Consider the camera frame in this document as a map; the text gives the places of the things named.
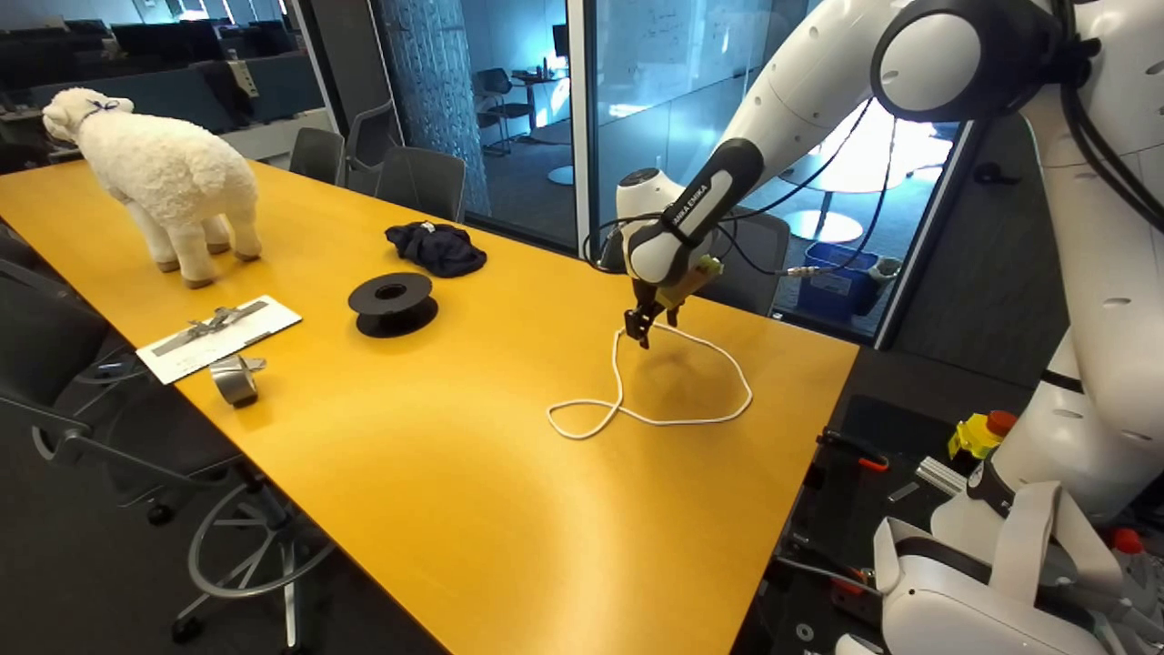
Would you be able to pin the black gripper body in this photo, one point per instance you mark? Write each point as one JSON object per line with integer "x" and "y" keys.
{"x": 652, "y": 294}

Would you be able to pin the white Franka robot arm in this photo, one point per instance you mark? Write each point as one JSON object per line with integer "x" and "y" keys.
{"x": 801, "y": 85}

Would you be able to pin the large grey office chair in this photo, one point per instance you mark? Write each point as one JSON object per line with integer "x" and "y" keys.
{"x": 751, "y": 274}

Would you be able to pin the round white table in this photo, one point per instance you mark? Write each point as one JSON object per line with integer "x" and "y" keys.
{"x": 832, "y": 226}

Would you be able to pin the blue bin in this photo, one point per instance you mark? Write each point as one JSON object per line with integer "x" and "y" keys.
{"x": 847, "y": 291}

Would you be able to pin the black filament spool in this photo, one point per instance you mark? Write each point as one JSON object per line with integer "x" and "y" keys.
{"x": 370, "y": 310}

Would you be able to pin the yellow red emergency stop button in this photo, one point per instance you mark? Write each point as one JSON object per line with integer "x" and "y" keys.
{"x": 976, "y": 438}

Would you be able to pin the small grey tape dispenser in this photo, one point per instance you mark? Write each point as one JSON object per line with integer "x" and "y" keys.
{"x": 236, "y": 382}

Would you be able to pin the white printed paper sheet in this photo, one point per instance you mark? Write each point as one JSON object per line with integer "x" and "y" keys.
{"x": 219, "y": 338}

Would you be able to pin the white VR headset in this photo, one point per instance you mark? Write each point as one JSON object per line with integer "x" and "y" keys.
{"x": 967, "y": 604}

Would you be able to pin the white plush sheep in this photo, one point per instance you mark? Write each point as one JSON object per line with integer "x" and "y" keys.
{"x": 167, "y": 184}

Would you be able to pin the yellowish wrist camera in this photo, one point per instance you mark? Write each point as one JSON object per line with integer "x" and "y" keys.
{"x": 693, "y": 279}

